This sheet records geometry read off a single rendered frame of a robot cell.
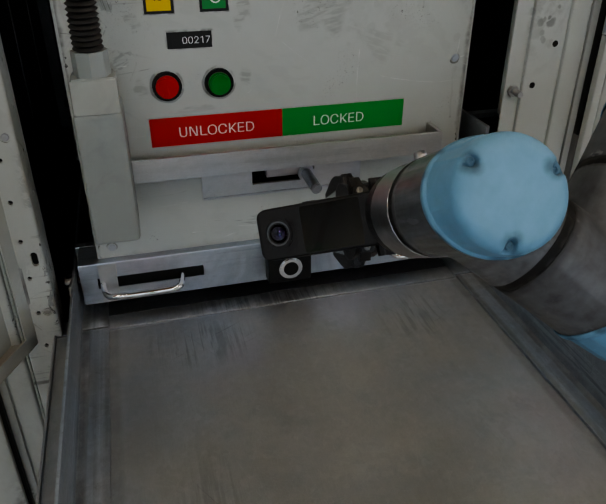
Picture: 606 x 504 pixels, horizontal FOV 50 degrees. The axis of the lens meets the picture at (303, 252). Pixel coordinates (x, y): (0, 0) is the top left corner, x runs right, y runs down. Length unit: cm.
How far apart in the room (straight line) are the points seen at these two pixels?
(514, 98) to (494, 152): 51
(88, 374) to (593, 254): 57
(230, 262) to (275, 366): 17
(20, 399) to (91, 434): 24
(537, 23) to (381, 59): 19
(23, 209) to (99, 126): 16
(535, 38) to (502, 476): 51
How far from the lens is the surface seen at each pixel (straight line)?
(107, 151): 68
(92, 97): 68
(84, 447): 72
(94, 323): 88
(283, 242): 56
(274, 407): 73
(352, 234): 54
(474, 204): 37
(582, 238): 43
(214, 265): 87
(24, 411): 96
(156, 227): 85
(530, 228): 39
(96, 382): 79
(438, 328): 85
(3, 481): 102
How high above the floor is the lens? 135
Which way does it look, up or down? 30 degrees down
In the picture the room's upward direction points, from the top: straight up
